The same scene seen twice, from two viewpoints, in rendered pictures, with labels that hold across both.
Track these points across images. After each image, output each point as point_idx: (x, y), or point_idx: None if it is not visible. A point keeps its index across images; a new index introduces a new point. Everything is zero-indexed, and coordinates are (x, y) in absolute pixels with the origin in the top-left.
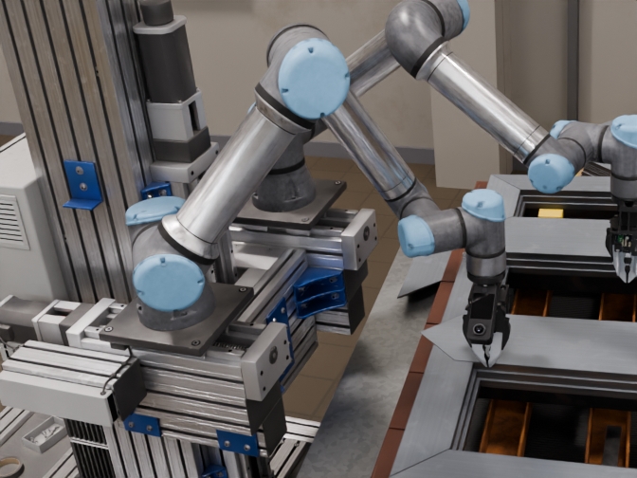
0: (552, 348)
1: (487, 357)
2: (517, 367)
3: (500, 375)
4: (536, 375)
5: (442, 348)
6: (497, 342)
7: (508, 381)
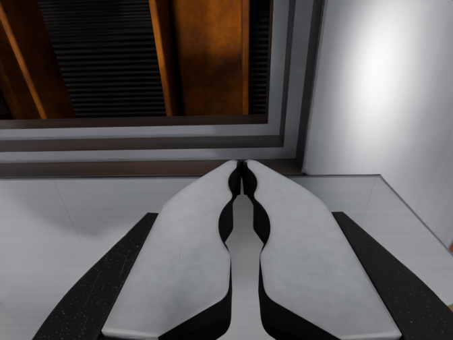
0: (61, 264)
1: (244, 191)
2: (134, 171)
3: (199, 144)
4: (71, 156)
5: (422, 230)
6: (171, 248)
7: (171, 129)
